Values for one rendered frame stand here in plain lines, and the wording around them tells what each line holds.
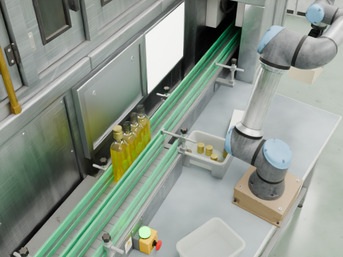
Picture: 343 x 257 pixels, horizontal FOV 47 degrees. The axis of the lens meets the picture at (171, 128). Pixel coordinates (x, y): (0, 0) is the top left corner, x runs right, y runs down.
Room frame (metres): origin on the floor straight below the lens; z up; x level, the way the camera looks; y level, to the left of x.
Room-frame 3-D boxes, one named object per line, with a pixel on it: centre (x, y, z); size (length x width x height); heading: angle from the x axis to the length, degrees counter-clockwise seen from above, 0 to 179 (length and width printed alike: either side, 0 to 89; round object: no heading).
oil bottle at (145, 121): (1.28, 0.12, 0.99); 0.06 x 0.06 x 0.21; 64
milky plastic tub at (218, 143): (1.36, -0.17, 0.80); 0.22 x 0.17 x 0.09; 64
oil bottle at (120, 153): (1.12, 0.20, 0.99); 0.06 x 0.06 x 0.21; 63
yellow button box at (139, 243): (0.89, 0.10, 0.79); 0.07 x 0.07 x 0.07; 64
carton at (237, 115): (1.56, -0.33, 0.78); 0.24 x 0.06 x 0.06; 163
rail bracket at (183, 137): (1.30, -0.03, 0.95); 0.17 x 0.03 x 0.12; 64
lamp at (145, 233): (0.89, 0.10, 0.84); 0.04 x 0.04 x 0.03
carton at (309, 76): (1.67, -0.66, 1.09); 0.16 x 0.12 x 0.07; 144
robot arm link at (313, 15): (1.59, -0.63, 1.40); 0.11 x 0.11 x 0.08; 56
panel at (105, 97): (1.54, 0.14, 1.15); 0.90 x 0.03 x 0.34; 154
